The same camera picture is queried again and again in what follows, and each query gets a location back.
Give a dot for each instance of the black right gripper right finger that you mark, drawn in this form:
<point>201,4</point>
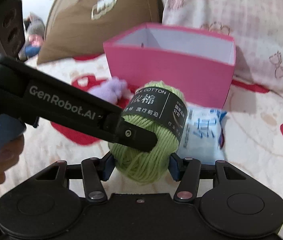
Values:
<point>187,172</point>

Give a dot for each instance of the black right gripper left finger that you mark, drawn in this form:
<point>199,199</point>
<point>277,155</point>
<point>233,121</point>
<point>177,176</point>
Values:
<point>94,171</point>

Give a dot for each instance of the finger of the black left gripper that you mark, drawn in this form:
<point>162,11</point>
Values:
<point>133,136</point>

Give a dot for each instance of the blue white tissue pack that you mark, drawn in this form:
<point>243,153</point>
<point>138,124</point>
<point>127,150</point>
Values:
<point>203,137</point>

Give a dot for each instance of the green yarn ball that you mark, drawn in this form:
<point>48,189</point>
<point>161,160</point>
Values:
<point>160,109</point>

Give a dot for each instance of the purple plush toy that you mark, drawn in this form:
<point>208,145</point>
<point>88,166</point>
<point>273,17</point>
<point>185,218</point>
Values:
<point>110,91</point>

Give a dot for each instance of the pink cardboard box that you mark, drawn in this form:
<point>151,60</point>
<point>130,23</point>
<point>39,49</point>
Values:
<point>198,62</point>

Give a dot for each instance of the brown pillow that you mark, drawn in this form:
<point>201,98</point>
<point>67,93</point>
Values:
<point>80,27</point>

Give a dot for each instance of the pink floral quilt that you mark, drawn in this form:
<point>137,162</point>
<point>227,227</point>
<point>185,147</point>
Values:
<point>255,25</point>

